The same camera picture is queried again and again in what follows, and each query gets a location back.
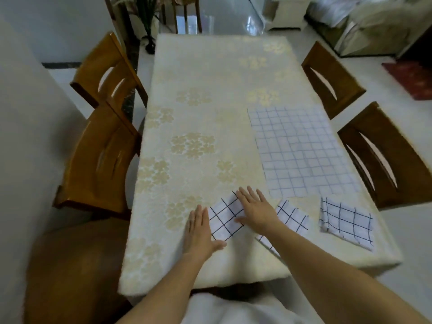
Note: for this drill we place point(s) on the person's left hand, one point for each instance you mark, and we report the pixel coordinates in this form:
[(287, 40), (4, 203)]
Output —
[(199, 236)]

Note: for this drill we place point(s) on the person's right hand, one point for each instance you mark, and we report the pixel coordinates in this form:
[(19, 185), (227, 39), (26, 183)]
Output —
[(260, 212)]

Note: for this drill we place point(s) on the earlier checked cloth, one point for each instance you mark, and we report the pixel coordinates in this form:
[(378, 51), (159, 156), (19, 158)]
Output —
[(347, 222)]

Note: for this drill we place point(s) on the person's right forearm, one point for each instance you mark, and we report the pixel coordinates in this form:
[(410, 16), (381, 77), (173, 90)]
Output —
[(337, 276)]

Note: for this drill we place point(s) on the person's left forearm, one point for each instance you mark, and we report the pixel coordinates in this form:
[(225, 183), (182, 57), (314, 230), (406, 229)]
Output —
[(162, 293)]

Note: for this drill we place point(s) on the wooden dining chair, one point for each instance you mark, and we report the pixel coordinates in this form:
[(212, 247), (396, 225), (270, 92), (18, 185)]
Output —
[(175, 13), (344, 80), (111, 47), (94, 148), (74, 266), (405, 158)]

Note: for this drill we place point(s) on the table with cream floral tablecloth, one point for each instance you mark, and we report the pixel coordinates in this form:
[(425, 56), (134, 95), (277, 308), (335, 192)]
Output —
[(202, 64)]

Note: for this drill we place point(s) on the black vase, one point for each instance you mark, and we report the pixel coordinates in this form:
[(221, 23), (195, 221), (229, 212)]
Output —
[(150, 45)]

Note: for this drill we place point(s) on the white coffee table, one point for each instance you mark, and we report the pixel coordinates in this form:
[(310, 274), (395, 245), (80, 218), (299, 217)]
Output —
[(287, 13)]

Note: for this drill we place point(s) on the red patterned doormat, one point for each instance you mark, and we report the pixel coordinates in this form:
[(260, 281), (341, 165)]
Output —
[(411, 79)]

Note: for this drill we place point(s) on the cream fabric sofa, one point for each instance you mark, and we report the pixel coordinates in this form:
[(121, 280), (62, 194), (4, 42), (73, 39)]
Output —
[(371, 26)]

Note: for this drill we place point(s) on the green decorative plant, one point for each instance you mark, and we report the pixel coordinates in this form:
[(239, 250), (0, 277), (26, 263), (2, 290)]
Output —
[(145, 10)]

